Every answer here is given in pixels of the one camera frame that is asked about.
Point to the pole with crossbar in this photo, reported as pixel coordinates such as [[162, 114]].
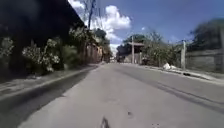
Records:
[[132, 50]]

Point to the green trees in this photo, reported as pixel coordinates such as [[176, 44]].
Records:
[[101, 40]]

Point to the grey concrete road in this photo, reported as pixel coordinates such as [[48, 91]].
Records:
[[133, 96]]

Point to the group of trees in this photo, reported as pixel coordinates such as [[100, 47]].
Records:
[[156, 50]]

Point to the white bags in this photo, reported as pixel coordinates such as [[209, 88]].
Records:
[[166, 66]]

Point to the utility pole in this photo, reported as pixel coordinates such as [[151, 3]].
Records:
[[90, 13]]

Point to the robot's own part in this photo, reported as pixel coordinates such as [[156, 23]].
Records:
[[105, 123]]

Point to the pale flowering bushes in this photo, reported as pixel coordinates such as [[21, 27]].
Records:
[[43, 56]]

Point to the raised concrete pavement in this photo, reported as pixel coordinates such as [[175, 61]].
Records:
[[26, 81]]

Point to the grey concrete pavement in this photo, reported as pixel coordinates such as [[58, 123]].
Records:
[[200, 75]]

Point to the dark roadside gutter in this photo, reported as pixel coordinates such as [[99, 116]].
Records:
[[30, 100]]

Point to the dark tall building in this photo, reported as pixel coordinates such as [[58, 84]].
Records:
[[33, 20]]

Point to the grey concrete post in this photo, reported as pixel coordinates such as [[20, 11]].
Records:
[[183, 55]]

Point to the grey concrete wall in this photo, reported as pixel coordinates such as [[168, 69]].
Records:
[[205, 60]]

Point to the tree behind wall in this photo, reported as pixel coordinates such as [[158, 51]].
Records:
[[208, 33]]

